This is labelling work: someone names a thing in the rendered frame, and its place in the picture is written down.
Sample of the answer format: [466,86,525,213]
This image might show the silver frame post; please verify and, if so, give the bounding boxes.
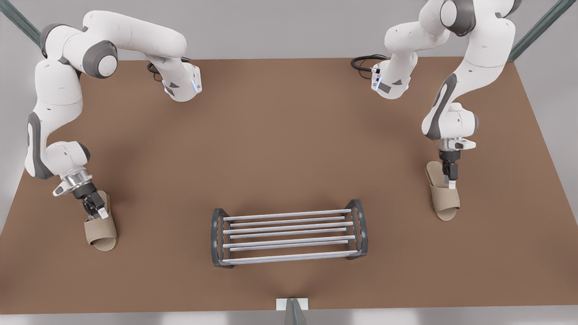
[276,297,309,325]
[508,0,578,62]
[0,0,42,47]

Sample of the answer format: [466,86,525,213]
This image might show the black cable loop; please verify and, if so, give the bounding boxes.
[351,54,390,80]
[147,56,191,82]

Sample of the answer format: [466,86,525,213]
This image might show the grey metal shoe rack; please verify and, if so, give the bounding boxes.
[211,199,368,269]

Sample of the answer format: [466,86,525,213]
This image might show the beige slipper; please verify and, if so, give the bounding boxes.
[426,161,461,222]
[84,190,119,252]

